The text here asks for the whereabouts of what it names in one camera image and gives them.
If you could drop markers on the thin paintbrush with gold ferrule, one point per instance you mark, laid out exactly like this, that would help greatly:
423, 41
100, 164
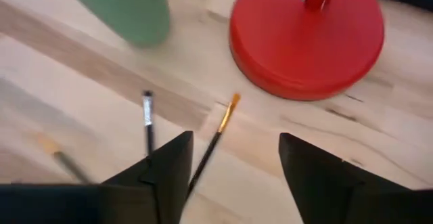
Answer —
223, 122

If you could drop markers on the paintbrush with silver ferrule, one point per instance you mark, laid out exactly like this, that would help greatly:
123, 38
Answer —
147, 115

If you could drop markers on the wide orange bristle paintbrush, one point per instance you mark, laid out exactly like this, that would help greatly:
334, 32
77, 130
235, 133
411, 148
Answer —
69, 164

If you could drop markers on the red desk lamp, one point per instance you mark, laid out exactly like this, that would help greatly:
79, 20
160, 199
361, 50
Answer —
304, 48

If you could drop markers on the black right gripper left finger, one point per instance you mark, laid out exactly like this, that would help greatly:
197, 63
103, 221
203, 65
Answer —
152, 197

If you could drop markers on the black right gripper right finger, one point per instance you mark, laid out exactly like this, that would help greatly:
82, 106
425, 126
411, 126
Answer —
338, 197

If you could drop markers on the green plastic cup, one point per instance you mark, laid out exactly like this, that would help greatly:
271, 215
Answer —
128, 7

